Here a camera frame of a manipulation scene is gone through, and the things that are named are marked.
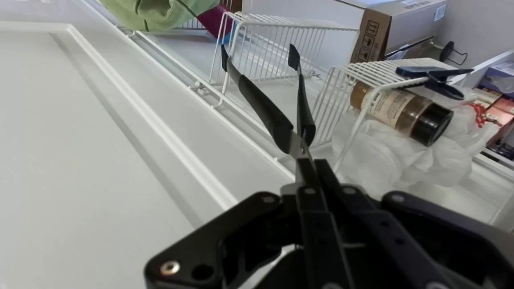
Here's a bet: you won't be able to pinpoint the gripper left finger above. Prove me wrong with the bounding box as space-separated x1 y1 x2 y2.
144 158 355 289

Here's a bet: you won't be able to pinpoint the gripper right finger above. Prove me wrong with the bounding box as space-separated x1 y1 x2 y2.
315 159 514 289

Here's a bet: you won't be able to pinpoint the black and silver tongs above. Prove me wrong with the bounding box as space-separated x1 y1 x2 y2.
220 43 318 189

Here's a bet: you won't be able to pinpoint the white plastic bag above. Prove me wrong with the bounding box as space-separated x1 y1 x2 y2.
331 104 489 199

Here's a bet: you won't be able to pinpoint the red and white packet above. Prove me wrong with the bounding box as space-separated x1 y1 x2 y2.
468 103 489 129

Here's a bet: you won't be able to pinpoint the brown spice bottle black cap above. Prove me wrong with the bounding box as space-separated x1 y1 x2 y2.
349 80 455 147

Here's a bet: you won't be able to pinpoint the row of pink packets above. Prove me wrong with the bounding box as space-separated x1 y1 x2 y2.
484 96 514 127

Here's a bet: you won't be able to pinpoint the white panel door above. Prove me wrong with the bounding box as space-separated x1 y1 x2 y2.
0 0 298 289

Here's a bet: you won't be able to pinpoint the dark blue clip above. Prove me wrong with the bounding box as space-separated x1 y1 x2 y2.
396 65 475 101

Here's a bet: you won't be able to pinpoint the purple packet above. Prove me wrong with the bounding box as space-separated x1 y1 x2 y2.
480 61 514 98

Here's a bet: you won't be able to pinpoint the cardboard box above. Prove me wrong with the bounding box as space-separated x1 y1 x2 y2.
349 0 448 65

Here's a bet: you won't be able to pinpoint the magenta bottle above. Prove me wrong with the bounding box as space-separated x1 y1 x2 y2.
197 4 238 39

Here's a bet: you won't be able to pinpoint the green cloth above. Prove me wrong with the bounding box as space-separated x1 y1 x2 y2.
98 0 221 33

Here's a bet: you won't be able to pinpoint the white wire rack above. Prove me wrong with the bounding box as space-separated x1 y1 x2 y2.
176 17 210 31
209 11 360 110
311 58 462 174

